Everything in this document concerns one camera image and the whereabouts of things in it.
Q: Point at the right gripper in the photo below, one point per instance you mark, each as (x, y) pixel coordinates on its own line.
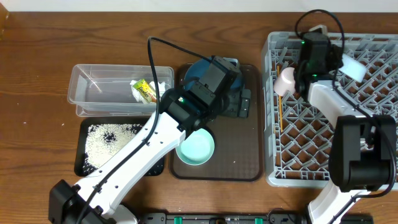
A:
(331, 52)

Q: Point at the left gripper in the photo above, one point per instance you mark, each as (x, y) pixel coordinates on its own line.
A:
(238, 108)

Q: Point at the light blue small bowl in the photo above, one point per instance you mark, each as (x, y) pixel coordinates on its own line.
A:
(353, 68)

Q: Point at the pink plastic cup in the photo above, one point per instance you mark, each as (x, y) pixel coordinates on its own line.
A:
(285, 82)

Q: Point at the mint green bowl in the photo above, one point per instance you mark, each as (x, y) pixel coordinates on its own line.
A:
(197, 149)

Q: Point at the green yellow snack wrapper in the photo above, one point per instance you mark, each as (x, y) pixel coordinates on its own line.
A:
(143, 92)

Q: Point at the white rice grains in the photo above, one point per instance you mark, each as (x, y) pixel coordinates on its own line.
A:
(104, 141)

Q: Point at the dark blue plate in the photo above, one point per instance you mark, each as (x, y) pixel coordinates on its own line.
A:
(198, 69)

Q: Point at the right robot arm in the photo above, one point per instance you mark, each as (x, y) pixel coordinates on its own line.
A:
(362, 161)

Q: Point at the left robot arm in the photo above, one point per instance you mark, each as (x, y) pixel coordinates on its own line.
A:
(97, 197)

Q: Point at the grey dishwasher rack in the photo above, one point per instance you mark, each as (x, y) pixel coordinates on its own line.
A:
(298, 157)

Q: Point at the clear plastic waste bin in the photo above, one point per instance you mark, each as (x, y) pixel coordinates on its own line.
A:
(105, 90)

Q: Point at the brown serving tray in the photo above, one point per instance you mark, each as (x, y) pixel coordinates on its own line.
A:
(238, 154)

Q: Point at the black plastic tray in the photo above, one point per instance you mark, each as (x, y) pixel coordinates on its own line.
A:
(84, 132)

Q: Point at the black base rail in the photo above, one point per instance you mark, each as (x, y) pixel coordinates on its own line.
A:
(272, 218)

